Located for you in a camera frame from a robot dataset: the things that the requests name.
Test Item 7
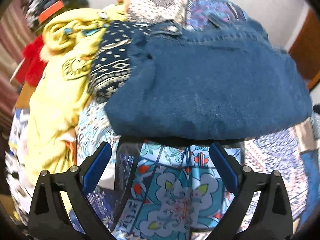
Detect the pile of clothes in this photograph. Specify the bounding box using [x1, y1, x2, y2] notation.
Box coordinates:
[25, 0, 58, 31]

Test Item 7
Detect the striped curtain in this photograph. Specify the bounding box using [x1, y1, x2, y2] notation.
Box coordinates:
[0, 0, 28, 121]

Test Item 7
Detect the orange box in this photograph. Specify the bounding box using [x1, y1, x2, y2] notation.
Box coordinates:
[37, 0, 64, 24]

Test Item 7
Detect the yellow printed garment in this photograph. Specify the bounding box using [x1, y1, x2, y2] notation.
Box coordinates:
[26, 5, 113, 188]

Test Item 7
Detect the patchwork printed blanket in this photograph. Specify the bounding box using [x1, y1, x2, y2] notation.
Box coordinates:
[5, 0, 320, 240]

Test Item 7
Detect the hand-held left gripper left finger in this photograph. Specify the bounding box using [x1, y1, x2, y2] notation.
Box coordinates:
[27, 141, 118, 240]

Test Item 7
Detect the red fuzzy garment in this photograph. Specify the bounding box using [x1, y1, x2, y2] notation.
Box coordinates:
[15, 36, 49, 87]

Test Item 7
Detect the blue denim jacket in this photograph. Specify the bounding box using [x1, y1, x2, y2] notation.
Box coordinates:
[104, 17, 313, 141]

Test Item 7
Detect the navy patterned cloth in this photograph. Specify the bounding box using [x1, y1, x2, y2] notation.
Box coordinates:
[87, 21, 156, 101]

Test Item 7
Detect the wooden bed frame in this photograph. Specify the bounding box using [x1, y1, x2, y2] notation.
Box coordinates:
[14, 82, 38, 111]

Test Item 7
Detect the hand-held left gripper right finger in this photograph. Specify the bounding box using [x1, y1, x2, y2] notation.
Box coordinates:
[209, 142, 293, 240]

